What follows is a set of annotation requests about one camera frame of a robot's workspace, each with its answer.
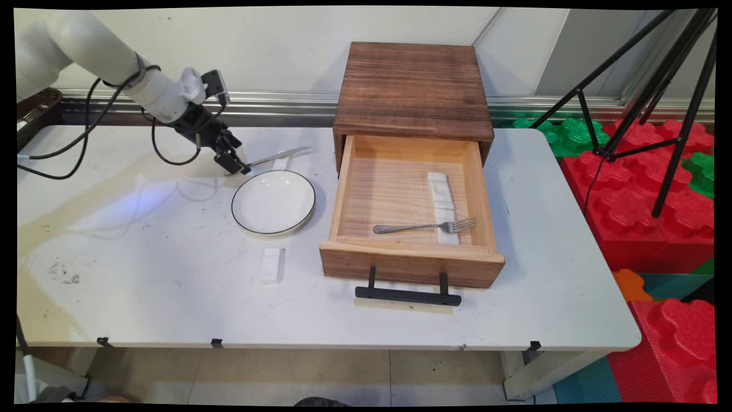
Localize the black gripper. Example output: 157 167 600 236
170 102 253 176

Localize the silver metal knife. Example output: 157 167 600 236
226 146 314 176

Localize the silver metal fork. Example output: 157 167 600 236
373 216 477 235

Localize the white plate with black rim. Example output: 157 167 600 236
230 169 316 236

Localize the dark wooden drawer cabinet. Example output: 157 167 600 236
333 41 495 172

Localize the light wooden drawer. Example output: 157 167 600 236
319 134 506 290

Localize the long white cutlery rest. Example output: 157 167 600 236
427 172 462 245

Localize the green foam block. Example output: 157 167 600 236
682 152 715 199
512 116 610 158

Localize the white table leg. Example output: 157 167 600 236
502 350 608 401

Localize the large red foam block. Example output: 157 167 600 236
559 117 715 274

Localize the orange foam block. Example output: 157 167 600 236
612 268 654 303

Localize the teal foam mat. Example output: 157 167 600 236
553 355 622 405

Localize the black tripod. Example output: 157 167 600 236
529 9 718 218

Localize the aluminium wall rail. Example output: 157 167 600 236
57 89 715 128

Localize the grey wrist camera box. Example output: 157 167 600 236
200 69 231 107

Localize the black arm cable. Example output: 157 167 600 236
16 64 229 181

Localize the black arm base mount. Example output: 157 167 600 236
16 87 63 150

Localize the black drawer handle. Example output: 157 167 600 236
354 266 462 307

